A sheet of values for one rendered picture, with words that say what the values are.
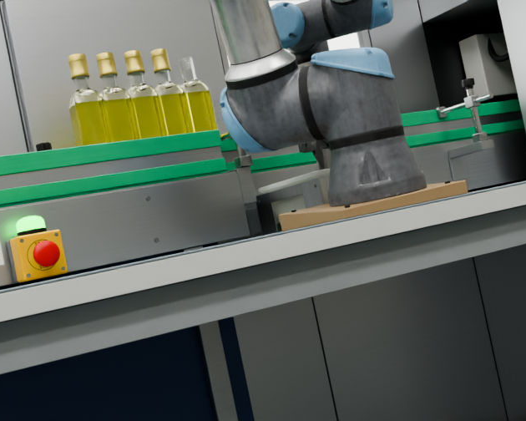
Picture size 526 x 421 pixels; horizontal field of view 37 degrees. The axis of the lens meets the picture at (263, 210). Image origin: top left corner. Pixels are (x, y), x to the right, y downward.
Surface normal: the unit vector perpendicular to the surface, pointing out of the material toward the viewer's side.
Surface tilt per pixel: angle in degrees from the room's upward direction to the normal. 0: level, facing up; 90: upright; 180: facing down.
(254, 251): 90
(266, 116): 109
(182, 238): 90
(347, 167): 76
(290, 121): 117
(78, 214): 90
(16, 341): 90
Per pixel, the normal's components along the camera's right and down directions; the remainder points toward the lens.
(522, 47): -0.84, 0.16
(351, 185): -0.60, -0.14
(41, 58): 0.51, -0.13
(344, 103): -0.39, 0.18
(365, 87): 0.10, 0.03
